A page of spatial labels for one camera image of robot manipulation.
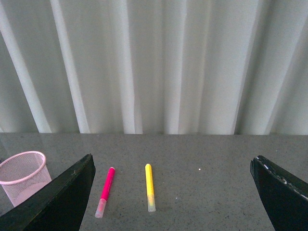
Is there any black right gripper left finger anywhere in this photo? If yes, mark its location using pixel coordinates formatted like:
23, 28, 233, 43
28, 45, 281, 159
0, 154, 96, 231

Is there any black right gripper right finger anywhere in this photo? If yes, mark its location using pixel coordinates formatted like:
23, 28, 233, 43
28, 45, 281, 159
250, 155, 308, 231

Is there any pink marker pen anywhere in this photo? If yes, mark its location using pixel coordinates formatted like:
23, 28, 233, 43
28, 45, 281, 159
95, 167, 116, 218

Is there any pink mesh pen cup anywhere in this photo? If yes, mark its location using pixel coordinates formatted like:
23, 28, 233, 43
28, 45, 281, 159
0, 151, 51, 207

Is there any yellow marker pen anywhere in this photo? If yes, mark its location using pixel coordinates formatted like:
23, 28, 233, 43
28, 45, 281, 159
145, 164, 156, 212

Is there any white pleated curtain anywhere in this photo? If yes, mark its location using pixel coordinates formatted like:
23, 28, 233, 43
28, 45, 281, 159
0, 0, 308, 135

